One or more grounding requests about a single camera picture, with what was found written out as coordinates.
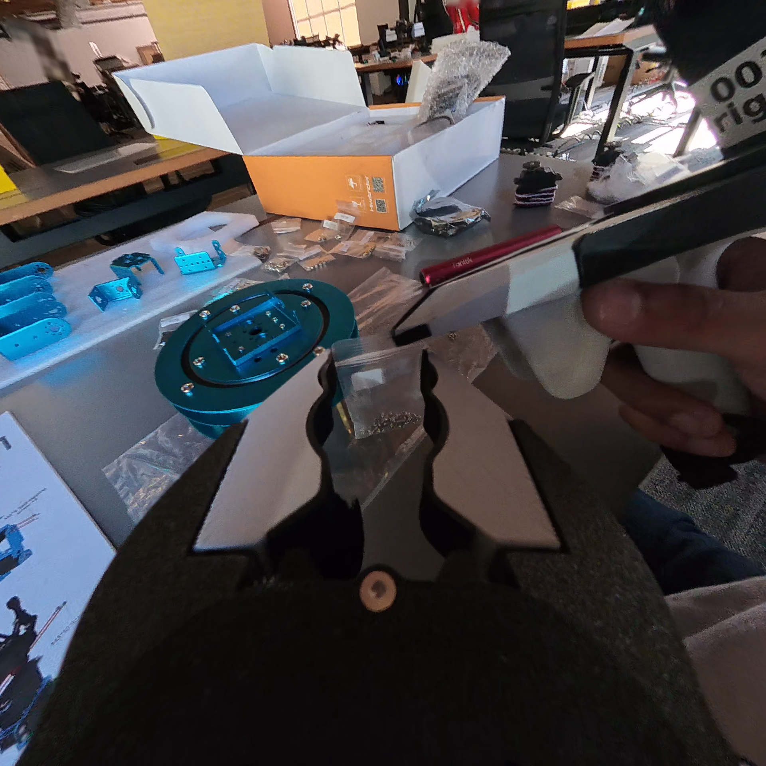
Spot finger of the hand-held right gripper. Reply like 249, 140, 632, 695
391, 235, 586, 348

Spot white foam sheet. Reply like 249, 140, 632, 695
0, 227, 264, 390

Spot white foam cutout piece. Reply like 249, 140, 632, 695
150, 211, 259, 255

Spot black office chair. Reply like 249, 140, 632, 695
479, 3, 569, 147

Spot bubble wrap pouch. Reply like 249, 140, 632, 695
417, 39, 512, 123

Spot teal round robot base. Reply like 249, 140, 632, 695
154, 278, 360, 440

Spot blue angled bracket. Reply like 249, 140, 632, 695
88, 278, 144, 312
109, 253, 165, 282

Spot wooden-topped desk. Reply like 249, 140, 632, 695
353, 51, 440, 109
0, 134, 252, 270
563, 24, 674, 147

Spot red pen screwdriver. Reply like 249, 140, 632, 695
419, 224, 565, 287

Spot person's right hand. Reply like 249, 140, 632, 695
582, 235, 766, 460

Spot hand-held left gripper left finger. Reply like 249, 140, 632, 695
191, 350, 339, 554

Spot blue U bracket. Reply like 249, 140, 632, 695
174, 239, 227, 276

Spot person's blue jeans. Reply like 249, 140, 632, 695
622, 488, 766, 596

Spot small clear screw pouch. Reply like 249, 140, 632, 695
331, 338, 429, 442

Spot blue long metal plate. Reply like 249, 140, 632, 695
0, 296, 67, 327
0, 317, 73, 363
0, 263, 55, 288
0, 278, 57, 306

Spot spread of hardware bags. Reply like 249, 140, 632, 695
154, 209, 420, 351

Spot grey desk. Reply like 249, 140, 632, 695
0, 146, 683, 599

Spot orange and white cardboard box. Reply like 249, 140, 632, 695
113, 43, 506, 232

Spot red and white bag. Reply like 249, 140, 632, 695
446, 0, 482, 34

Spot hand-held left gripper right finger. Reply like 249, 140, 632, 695
419, 350, 568, 551

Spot white instruction booklet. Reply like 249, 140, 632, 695
0, 410, 117, 766

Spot black servo with wound cable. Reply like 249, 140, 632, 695
513, 160, 563, 208
589, 142, 638, 183

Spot crumpled white plastic wrap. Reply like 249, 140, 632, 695
586, 150, 695, 204

